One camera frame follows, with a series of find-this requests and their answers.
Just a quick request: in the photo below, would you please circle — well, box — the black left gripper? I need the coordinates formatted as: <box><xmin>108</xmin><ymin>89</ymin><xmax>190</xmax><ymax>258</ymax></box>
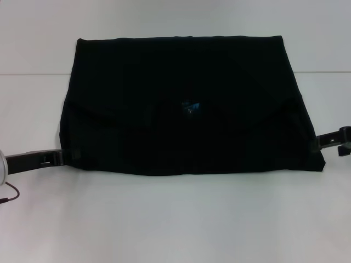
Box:
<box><xmin>4</xmin><ymin>147</ymin><xmax>81</xmax><ymax>175</ymax></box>

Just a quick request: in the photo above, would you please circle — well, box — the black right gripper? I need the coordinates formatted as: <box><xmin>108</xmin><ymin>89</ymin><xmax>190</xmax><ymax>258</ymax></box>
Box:
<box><xmin>310</xmin><ymin>125</ymin><xmax>351</xmax><ymax>157</ymax></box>

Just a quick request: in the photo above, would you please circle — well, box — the black t-shirt with FREE print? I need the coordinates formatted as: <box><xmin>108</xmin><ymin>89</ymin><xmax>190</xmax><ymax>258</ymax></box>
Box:
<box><xmin>58</xmin><ymin>35</ymin><xmax>327</xmax><ymax>176</ymax></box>

